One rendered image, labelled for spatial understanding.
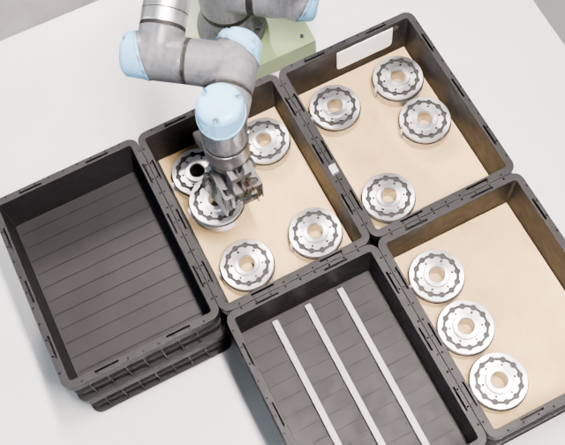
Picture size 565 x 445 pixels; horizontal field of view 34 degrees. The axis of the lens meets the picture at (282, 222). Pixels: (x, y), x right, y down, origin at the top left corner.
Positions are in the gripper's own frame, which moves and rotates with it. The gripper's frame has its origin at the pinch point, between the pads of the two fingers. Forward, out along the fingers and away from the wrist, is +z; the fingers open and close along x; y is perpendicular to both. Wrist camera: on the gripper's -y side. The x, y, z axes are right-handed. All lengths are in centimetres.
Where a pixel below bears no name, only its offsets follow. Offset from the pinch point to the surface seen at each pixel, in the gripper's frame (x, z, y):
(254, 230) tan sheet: 1.7, 10.0, 4.5
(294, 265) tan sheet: 5.2, 9.9, 14.5
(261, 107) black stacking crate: 14.4, 7.7, -18.1
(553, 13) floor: 127, 89, -51
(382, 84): 37.8, 5.6, -10.4
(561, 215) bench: 60, 21, 26
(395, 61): 42.7, 5.7, -14.0
